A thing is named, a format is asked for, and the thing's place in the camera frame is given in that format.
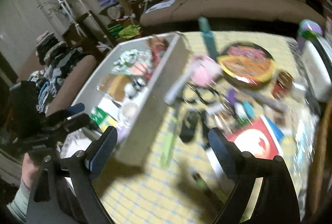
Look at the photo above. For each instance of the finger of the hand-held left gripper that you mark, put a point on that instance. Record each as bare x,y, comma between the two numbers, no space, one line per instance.
75,107
79,121

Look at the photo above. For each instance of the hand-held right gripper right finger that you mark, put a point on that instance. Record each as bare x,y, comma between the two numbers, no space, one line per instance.
220,151

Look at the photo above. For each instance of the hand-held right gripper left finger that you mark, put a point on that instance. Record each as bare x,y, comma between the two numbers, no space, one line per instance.
102,154

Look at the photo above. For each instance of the clear jar with gold lid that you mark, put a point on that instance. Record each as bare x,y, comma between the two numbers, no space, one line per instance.
116,85

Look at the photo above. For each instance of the white storage box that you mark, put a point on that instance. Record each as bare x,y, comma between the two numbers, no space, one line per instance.
155,110

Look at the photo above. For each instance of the person's left forearm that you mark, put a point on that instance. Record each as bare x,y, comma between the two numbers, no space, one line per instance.
19,200

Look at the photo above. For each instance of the desktop with yellow checked cloth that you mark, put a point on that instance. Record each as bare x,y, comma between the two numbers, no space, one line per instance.
134,198

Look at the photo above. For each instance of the person's left hand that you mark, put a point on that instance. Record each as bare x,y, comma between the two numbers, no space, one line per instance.
29,169

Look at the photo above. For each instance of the green packet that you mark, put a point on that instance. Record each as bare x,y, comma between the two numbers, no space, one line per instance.
98,116

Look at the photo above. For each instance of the yellow packet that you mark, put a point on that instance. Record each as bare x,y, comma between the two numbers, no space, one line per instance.
110,123

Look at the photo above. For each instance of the brown padded bench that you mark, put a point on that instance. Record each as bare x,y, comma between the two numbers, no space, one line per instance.
77,76

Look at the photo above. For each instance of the pile of folded clothes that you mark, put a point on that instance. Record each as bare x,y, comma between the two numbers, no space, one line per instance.
54,78

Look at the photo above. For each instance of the red box with white circle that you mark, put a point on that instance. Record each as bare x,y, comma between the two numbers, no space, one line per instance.
256,141

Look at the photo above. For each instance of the black case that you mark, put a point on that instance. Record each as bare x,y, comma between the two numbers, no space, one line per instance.
188,126

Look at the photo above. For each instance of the small teal item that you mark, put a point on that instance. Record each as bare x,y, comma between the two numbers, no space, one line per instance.
249,110

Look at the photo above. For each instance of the white cup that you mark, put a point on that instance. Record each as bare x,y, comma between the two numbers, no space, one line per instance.
129,111

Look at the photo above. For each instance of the green stick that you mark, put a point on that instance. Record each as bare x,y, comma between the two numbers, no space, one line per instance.
168,143

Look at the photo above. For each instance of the small purple item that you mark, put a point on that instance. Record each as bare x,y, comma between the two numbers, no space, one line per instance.
233,97

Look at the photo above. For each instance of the black glasses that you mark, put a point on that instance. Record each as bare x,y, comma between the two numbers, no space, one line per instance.
202,95

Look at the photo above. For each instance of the dark wooden shelf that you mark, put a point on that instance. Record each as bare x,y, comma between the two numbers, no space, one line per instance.
88,45

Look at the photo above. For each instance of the mint green wafer box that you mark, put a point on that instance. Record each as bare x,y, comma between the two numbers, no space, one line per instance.
134,67

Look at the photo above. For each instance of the white tube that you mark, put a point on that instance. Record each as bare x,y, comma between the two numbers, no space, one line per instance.
177,88

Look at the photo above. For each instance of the pink pouch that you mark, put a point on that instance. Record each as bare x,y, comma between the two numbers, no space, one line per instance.
206,71

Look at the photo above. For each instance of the black instant noodle bowl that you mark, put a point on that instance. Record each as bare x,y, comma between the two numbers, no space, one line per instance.
246,65

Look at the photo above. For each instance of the small red jar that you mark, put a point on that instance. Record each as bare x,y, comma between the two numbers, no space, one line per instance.
282,84

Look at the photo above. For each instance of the green bag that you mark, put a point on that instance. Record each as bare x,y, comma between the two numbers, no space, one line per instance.
127,30

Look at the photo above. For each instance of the wooden chair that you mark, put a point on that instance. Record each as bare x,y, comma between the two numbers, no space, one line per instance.
321,148

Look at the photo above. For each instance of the round tin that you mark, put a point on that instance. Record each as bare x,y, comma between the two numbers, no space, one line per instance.
114,12

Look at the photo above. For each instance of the teal bottle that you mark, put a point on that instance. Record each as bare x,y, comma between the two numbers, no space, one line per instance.
208,37

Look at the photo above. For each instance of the white plastic container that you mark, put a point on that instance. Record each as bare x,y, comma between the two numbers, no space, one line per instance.
313,68

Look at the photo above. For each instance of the white blue cloth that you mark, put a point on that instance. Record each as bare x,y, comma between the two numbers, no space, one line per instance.
160,5

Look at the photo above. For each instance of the purple bottle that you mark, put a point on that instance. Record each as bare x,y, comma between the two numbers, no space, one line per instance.
310,32

